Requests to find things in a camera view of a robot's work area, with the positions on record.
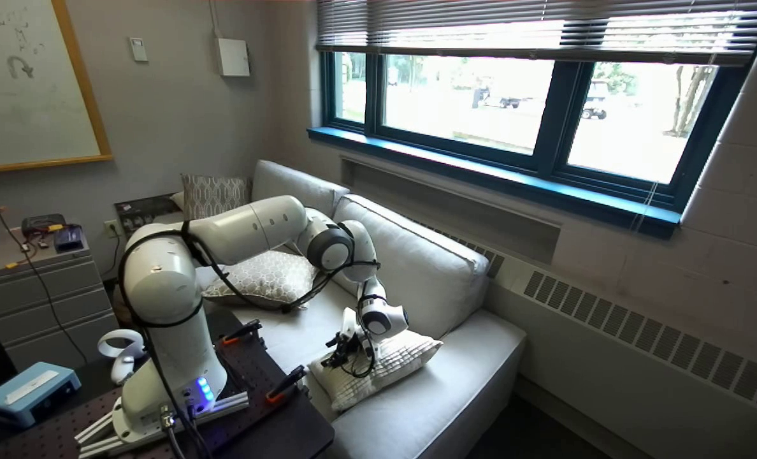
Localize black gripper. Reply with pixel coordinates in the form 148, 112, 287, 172
322, 329, 378, 378

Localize small cream pillow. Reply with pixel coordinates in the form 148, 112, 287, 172
305, 307, 445, 417

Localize large octagon-patterned pillow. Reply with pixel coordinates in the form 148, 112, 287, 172
197, 247, 322, 310

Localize light gray couch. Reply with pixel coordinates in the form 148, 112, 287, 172
151, 159, 527, 459

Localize orange-black clamp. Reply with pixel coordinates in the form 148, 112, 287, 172
218, 319, 264, 350
263, 364, 308, 406

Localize black robot table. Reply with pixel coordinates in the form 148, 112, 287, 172
0, 302, 336, 459

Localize diamond-patterned gray pillow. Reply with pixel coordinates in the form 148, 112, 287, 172
178, 173, 253, 222

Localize white VR controller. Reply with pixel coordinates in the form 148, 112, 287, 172
93, 327, 151, 389

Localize dark flat device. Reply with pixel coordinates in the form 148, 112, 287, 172
50, 224, 86, 255

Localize blue electronics box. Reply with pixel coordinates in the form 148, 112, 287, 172
0, 361, 85, 429

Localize dark brown box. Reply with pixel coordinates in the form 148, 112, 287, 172
21, 213, 69, 239

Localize gray drawer cabinet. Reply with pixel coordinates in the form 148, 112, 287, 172
0, 239, 119, 373

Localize blue-framed wide window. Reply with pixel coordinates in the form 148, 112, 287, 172
305, 46, 749, 231

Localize dark window blinds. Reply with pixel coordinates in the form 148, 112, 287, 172
313, 0, 757, 72

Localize wood-framed whiteboard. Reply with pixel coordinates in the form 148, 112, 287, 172
0, 0, 115, 177

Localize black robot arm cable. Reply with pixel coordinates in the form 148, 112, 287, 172
118, 218, 385, 459

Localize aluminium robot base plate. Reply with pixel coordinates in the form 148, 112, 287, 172
71, 389, 253, 459

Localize thin black hanging cable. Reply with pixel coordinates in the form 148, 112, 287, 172
0, 157, 88, 367

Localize white wall box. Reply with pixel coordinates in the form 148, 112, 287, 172
213, 34, 253, 83

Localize wall radiator grille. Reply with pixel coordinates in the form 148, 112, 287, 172
519, 269, 757, 417

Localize white wall switch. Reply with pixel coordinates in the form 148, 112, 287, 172
124, 34, 153, 67

